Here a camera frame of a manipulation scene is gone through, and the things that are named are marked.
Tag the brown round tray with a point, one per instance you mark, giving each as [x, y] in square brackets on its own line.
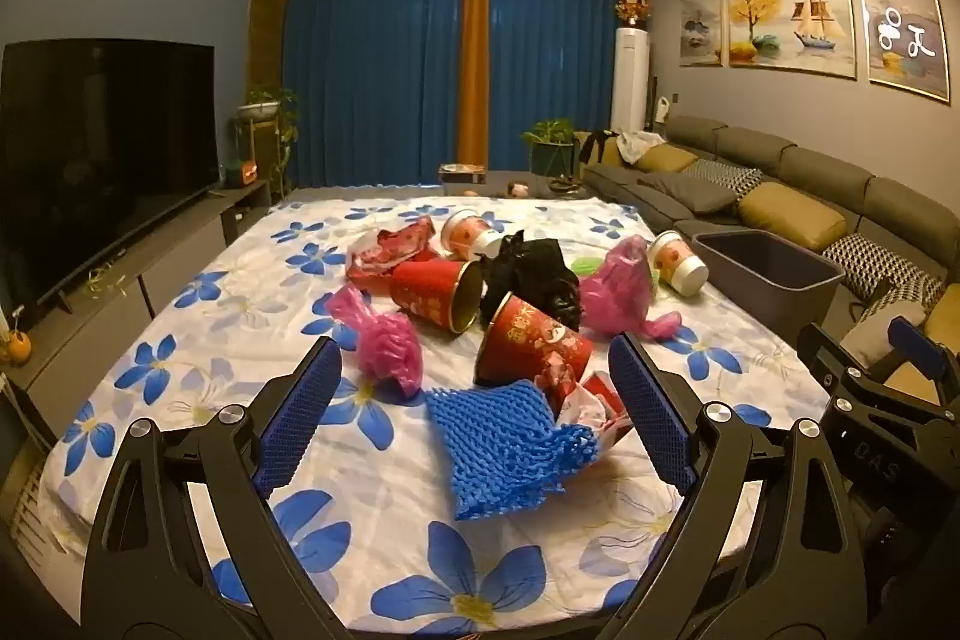
[562, 185]

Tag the purple abstract painting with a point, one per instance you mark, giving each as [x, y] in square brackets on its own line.
[904, 33]

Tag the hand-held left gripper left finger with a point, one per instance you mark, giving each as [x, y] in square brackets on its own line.
[300, 419]

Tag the patterned gift box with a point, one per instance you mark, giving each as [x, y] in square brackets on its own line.
[463, 171]

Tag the small houndstooth cushion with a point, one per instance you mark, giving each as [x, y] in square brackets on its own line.
[731, 175]

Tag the grey plastic bin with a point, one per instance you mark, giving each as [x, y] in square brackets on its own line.
[787, 299]

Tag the yellow sofa section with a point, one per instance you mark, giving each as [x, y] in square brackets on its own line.
[943, 317]

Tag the potted plant dark pot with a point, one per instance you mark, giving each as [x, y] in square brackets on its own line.
[551, 149]

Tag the red foil wrapper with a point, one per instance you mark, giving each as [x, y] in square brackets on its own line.
[382, 257]

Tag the large yellow cushion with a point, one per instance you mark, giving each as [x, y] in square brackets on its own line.
[795, 216]

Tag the small orange gourd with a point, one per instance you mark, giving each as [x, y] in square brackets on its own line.
[20, 347]

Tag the long houndstooth cushion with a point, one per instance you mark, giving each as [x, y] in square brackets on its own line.
[877, 261]

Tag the grey flat cushion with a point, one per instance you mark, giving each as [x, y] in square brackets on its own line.
[694, 194]

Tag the wooden wall panel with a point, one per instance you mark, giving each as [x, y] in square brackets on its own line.
[268, 25]

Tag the white standing air conditioner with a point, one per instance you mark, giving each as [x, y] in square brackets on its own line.
[628, 81]

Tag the black plastic bag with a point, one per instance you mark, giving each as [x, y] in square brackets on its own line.
[532, 280]

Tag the white orange paper cup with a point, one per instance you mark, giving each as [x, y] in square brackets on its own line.
[465, 235]
[679, 265]

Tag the black flat television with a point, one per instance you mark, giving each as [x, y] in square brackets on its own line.
[97, 160]

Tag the small grey landscape painting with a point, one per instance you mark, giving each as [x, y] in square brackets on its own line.
[701, 25]

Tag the blue foam net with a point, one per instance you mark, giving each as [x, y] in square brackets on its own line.
[502, 452]

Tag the orange flower arrangement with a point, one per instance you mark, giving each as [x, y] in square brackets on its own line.
[632, 9]

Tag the beige grey cushion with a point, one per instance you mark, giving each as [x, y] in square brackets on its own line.
[881, 340]

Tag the grey television cabinet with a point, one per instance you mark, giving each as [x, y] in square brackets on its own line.
[172, 257]

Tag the dark coffee table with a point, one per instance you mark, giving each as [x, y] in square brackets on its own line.
[547, 195]

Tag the blue curtain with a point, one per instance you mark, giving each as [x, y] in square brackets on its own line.
[367, 70]
[555, 63]

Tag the grey sectional sofa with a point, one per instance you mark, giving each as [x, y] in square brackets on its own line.
[810, 168]

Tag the red paper cup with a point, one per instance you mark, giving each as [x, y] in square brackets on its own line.
[427, 295]
[532, 340]

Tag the orange glowing speaker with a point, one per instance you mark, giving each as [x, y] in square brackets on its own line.
[241, 174]

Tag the orange curtain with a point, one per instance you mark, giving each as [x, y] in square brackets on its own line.
[472, 55]

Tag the trailing plant on stand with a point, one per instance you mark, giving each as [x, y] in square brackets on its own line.
[270, 115]

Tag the green foam net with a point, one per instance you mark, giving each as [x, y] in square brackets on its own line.
[585, 267]

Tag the red white wrapper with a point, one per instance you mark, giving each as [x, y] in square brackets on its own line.
[592, 400]

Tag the sailboat and tree painting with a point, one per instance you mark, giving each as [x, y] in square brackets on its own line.
[795, 21]

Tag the small yellow cushion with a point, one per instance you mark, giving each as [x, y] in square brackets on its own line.
[666, 159]

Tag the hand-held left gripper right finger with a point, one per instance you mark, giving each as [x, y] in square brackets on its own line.
[652, 422]

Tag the pink plastic bag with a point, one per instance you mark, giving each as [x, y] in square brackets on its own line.
[386, 347]
[619, 295]

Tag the white blue floral bedsheet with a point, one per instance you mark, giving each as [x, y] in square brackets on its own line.
[247, 280]

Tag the white plastic bottle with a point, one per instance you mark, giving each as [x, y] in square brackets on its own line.
[662, 110]

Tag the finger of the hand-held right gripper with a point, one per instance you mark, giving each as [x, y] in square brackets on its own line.
[915, 355]
[821, 351]

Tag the white cloth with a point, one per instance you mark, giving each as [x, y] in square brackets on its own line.
[641, 144]

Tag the small doll figure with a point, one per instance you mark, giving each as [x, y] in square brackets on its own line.
[519, 189]

